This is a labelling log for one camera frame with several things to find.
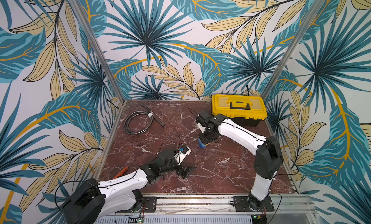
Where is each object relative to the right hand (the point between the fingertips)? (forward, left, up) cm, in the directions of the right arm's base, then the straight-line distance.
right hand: (205, 139), depth 87 cm
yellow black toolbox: (+17, -29, +5) cm, 34 cm away
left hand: (-14, +10, -1) cm, 17 cm away
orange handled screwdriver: (-14, +48, -8) cm, 50 cm away
